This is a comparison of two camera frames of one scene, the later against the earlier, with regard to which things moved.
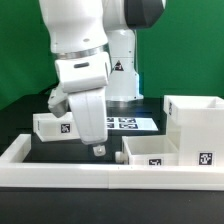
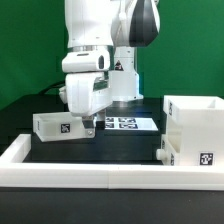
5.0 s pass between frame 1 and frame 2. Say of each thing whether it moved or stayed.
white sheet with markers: stayed
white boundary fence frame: stayed
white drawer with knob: moved
